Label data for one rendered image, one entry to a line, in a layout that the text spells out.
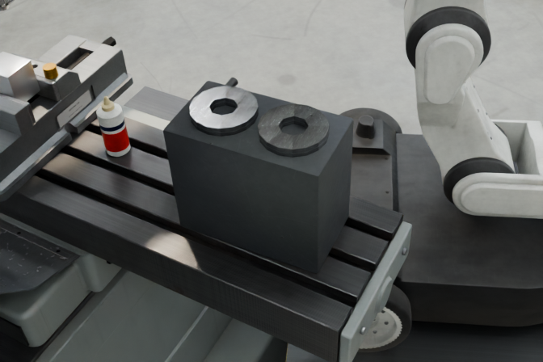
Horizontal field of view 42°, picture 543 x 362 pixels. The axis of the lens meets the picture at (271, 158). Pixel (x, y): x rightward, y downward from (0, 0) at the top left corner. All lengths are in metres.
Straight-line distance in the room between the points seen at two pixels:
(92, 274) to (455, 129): 0.72
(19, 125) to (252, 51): 2.01
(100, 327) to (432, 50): 0.74
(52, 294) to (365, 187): 0.74
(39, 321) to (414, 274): 0.72
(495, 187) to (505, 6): 2.09
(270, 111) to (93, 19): 2.57
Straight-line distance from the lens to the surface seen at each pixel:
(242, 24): 3.26
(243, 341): 1.80
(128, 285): 1.33
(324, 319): 0.94
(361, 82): 2.88
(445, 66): 1.24
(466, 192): 1.45
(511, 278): 1.49
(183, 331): 1.63
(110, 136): 1.15
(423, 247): 1.51
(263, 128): 0.89
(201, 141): 0.90
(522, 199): 1.47
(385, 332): 1.51
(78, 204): 1.12
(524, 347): 1.61
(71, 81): 1.22
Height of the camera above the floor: 1.70
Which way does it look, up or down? 42 degrees down
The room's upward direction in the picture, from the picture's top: 3 degrees counter-clockwise
